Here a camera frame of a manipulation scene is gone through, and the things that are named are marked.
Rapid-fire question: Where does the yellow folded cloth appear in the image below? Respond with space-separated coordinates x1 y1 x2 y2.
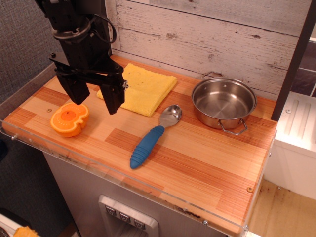
96 62 178 117

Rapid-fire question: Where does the dark right shelf post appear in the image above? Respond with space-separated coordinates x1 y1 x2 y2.
271 0 316 121

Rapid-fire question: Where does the clear acrylic table guard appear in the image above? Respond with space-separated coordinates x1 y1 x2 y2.
0 66 277 237

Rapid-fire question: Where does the grey cabinet with dispenser panel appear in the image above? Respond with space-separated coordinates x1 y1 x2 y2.
44 154 224 237

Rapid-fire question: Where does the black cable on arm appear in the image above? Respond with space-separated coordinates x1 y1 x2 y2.
92 14 117 45

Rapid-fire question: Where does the orange toy half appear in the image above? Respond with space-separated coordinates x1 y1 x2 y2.
50 102 89 137

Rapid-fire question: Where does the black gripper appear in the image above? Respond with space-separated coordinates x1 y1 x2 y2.
49 17 127 115

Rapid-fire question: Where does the stainless steel pot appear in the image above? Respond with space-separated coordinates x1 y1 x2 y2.
191 71 257 135

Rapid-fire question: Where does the blue handled metal spoon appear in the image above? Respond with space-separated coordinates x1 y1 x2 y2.
130 105 182 169

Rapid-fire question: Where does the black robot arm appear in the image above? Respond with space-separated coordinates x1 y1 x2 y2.
36 0 128 115

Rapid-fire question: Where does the yellow object at bottom left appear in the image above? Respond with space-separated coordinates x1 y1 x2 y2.
13 226 39 237

